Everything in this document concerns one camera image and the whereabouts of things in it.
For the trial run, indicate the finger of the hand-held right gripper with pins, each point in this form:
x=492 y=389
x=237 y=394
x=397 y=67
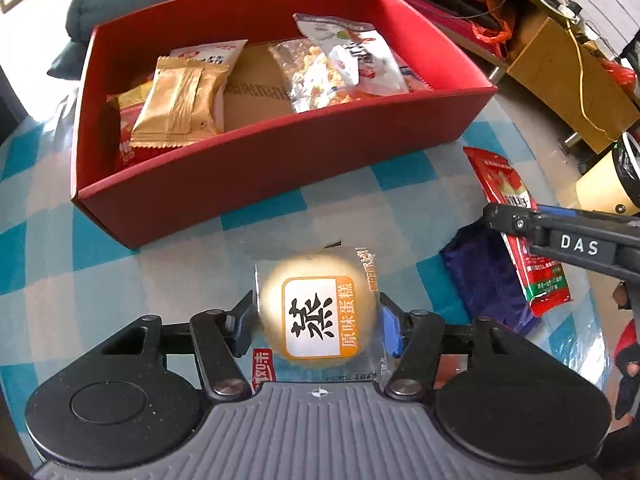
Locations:
x=510 y=222
x=560 y=208

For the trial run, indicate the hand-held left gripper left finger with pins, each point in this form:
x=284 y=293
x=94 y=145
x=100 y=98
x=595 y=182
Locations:
x=245 y=320

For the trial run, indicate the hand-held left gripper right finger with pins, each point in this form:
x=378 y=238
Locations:
x=391 y=332

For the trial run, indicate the long red packet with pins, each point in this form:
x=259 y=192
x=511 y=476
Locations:
x=505 y=180

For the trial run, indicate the round steamed cake packet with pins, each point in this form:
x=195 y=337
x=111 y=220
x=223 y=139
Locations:
x=315 y=310

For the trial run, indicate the red cardboard box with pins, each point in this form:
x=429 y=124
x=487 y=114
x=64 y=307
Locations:
x=280 y=170

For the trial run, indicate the red yellow packet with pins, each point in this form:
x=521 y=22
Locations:
x=125 y=130

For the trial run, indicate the white packet with red print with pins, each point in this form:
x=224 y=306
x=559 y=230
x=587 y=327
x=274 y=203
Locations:
x=360 y=55

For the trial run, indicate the gold foil packet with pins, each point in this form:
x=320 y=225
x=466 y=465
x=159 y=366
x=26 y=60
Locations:
x=180 y=102

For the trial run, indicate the cream bin with black liner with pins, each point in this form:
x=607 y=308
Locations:
x=602 y=182

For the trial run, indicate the small red packet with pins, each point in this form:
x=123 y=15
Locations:
x=264 y=367

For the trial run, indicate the purple packet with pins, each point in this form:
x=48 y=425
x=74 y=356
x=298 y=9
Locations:
x=482 y=280

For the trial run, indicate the red and dark cloth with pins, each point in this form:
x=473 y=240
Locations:
x=629 y=360

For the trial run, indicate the wooden desk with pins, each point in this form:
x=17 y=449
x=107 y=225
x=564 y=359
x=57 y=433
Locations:
x=545 y=67

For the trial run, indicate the blue white checked cloth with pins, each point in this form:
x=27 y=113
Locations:
x=75 y=270

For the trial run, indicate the orange plastic bag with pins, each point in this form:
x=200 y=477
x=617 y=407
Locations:
x=492 y=20

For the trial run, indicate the white packet of orange chips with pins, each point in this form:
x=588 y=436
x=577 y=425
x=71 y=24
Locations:
x=210 y=55

